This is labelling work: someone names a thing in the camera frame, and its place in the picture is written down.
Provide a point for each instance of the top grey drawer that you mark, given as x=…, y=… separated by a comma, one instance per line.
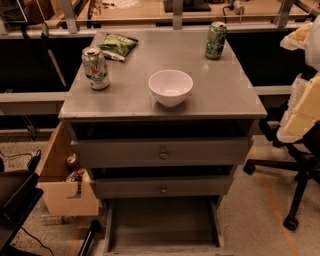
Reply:
x=121, y=153

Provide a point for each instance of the middle grey drawer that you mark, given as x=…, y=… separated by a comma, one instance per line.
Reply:
x=114, y=188

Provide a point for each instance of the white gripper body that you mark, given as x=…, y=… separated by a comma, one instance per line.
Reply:
x=313, y=50

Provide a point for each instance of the red soda can in box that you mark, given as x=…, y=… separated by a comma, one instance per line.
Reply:
x=72, y=163

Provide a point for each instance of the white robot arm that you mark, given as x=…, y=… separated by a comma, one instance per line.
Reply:
x=312, y=55

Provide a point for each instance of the black case on floor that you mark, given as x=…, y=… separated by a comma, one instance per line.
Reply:
x=18, y=196

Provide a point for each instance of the open bottom grey drawer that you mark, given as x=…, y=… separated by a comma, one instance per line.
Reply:
x=172, y=226

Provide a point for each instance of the white and green soda can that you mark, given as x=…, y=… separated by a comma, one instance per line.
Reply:
x=95, y=68

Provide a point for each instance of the wooden box of snacks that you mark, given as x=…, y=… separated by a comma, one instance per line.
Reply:
x=61, y=196

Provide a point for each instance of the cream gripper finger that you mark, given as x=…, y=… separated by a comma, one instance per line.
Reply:
x=298, y=39
x=294, y=127

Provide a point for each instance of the green chip bag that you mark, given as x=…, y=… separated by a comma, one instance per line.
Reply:
x=117, y=47

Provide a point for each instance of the white bowl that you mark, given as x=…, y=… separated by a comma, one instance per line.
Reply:
x=170, y=87

